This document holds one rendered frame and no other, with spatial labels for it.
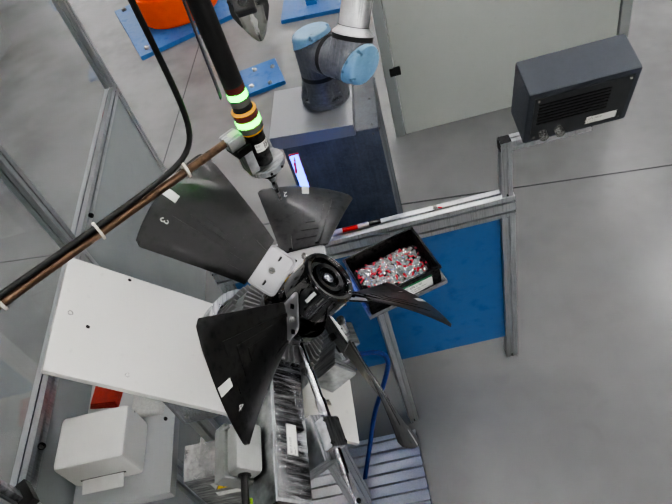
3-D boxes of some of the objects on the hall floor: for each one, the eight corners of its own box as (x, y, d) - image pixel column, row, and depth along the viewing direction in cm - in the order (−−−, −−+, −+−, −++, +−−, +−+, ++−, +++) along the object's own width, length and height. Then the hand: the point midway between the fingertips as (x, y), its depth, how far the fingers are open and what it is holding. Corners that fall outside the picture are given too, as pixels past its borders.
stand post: (299, 543, 210) (146, 377, 125) (297, 516, 216) (150, 340, 131) (312, 540, 209) (167, 372, 124) (310, 513, 215) (170, 336, 130)
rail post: (507, 356, 237) (501, 218, 179) (504, 348, 239) (497, 209, 182) (517, 354, 236) (515, 215, 179) (514, 345, 239) (511, 205, 181)
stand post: (365, 530, 208) (289, 407, 140) (361, 503, 214) (287, 372, 146) (378, 527, 207) (308, 403, 140) (374, 500, 213) (305, 368, 146)
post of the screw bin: (411, 423, 229) (372, 294, 169) (408, 416, 231) (367, 287, 171) (418, 419, 229) (381, 290, 169) (415, 412, 231) (377, 283, 171)
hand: (259, 37), depth 146 cm, fingers closed
